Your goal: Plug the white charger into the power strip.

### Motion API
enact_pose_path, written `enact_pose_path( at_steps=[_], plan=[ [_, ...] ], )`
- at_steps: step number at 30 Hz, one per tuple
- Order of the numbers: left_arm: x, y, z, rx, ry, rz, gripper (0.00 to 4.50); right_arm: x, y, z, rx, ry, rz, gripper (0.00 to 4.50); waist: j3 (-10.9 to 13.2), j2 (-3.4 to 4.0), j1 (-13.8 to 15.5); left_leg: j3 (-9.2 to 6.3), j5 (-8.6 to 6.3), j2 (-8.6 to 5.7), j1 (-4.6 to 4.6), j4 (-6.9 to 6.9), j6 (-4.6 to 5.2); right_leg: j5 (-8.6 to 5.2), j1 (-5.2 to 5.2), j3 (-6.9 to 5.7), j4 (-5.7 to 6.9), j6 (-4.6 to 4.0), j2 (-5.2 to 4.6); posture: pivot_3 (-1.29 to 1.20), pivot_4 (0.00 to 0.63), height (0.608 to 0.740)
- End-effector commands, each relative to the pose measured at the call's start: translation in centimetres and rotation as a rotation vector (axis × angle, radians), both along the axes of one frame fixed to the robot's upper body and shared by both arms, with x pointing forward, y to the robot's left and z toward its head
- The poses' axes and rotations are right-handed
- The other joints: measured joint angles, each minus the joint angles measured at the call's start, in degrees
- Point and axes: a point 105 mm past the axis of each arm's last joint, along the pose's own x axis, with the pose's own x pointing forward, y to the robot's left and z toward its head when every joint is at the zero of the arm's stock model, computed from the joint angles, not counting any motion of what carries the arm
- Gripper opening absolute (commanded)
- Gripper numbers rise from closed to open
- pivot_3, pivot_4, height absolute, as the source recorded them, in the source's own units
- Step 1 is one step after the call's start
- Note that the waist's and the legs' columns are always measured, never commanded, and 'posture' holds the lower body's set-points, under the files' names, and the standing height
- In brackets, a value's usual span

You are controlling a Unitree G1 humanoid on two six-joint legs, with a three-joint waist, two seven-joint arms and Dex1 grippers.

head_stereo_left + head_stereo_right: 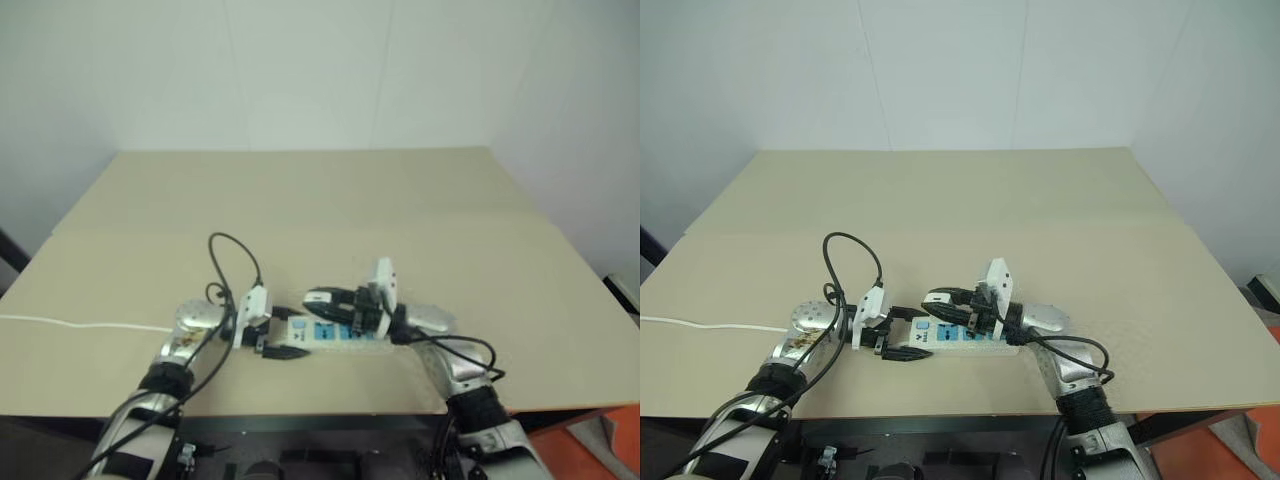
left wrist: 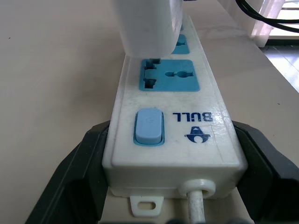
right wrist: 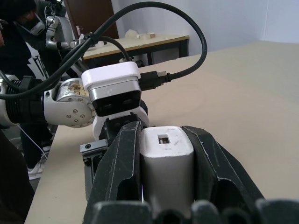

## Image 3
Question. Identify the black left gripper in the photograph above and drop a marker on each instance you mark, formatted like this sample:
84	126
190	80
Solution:
113	127

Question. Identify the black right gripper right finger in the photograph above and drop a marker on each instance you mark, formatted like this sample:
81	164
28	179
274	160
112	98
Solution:
210	158

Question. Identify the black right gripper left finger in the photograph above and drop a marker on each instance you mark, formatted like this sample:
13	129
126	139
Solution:
121	163

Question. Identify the white charger block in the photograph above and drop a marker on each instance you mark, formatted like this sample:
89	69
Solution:
167	163

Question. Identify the white lumpy object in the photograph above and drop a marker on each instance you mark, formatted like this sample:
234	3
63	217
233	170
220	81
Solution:
131	33

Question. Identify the light wooden blocks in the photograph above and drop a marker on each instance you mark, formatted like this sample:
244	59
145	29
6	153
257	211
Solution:
147	36

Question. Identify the person in black clothes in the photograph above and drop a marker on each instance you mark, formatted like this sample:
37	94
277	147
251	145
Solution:
11	51

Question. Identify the silver robot body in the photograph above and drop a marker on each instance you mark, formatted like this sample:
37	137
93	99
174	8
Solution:
63	28

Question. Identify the brown door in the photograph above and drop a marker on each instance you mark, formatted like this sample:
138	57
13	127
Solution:
93	16

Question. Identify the wooden table with black frame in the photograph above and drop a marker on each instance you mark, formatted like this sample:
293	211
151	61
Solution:
140	43

